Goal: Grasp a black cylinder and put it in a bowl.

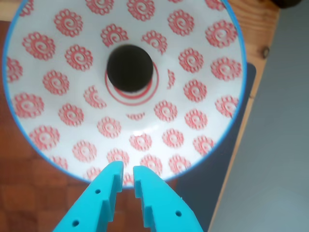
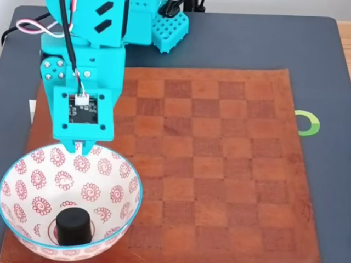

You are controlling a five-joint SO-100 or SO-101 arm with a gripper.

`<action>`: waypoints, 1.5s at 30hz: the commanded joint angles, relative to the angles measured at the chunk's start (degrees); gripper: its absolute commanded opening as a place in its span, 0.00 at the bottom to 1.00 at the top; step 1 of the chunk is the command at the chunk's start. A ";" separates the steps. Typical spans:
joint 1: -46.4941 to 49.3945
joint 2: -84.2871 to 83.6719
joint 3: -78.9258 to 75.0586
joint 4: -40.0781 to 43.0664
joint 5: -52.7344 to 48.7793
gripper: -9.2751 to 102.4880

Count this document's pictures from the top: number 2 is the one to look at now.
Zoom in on brown leather chessboard mat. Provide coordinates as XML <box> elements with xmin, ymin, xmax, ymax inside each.
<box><xmin>1</xmin><ymin>66</ymin><xmax>322</xmax><ymax>263</ymax></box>

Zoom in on black table clamp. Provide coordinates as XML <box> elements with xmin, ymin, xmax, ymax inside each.
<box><xmin>182</xmin><ymin>0</ymin><xmax>206</xmax><ymax>13</ymax></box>

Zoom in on black cylinder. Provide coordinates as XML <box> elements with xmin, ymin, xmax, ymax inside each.
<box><xmin>55</xmin><ymin>207</ymin><xmax>93</xmax><ymax>247</ymax></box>

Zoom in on black camera cable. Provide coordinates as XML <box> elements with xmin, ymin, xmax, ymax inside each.
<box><xmin>59</xmin><ymin>0</ymin><xmax>89</xmax><ymax>105</ymax></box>

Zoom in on black power cable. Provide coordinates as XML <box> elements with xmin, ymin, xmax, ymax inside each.
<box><xmin>0</xmin><ymin>12</ymin><xmax>49</xmax><ymax>46</ymax></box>

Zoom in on teal square camera box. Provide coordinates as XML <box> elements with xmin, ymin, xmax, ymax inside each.
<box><xmin>53</xmin><ymin>85</ymin><xmax>115</xmax><ymax>142</ymax></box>

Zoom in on white bowl red flower print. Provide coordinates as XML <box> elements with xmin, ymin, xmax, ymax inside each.
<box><xmin>0</xmin><ymin>141</ymin><xmax>143</xmax><ymax>261</ymax></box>

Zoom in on white pink servo wires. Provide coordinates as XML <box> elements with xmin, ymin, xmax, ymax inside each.
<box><xmin>15</xmin><ymin>0</ymin><xmax>82</xmax><ymax>39</ymax></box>

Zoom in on green ring sticker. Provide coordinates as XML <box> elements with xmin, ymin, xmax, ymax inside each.
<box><xmin>295</xmin><ymin>110</ymin><xmax>321</xmax><ymax>137</ymax></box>

